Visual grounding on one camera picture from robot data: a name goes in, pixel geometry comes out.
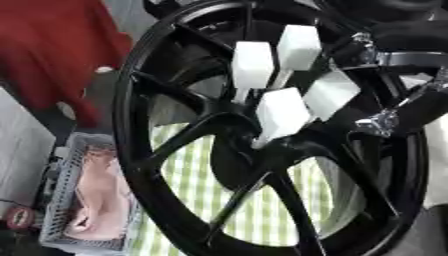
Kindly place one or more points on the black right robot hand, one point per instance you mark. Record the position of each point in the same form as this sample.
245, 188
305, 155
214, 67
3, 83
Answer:
415, 35

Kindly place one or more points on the white pin with stem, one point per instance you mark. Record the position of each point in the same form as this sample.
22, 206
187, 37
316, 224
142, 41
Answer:
298, 46
330, 95
281, 113
252, 65

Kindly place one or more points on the black spoked wheel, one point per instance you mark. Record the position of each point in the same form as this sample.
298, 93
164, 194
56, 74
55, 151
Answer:
137, 156

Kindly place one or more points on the pink cloth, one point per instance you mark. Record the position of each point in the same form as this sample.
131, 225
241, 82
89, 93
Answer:
99, 196

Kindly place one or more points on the person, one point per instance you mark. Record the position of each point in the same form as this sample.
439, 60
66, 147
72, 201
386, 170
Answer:
52, 50

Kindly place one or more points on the grey plastic basket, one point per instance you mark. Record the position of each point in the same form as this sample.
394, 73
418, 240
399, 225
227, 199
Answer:
58, 186

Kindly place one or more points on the white board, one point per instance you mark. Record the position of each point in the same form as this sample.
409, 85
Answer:
20, 150

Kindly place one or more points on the red round object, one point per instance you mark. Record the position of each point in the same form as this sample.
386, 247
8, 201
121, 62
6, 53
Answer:
20, 217

